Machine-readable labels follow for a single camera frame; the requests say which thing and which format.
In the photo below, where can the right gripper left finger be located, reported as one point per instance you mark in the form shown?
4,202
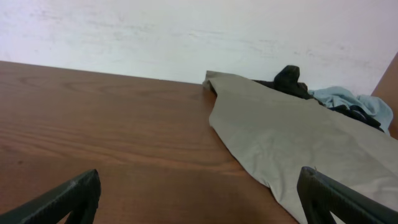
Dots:
76,200

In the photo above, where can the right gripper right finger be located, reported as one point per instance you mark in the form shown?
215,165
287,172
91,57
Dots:
323,198

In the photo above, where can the khaki beige garment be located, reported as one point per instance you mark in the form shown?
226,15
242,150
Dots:
273,135

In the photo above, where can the light blue garment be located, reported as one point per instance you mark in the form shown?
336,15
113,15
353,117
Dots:
364,105

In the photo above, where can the black patterned garment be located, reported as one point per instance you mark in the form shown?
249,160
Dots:
287,81

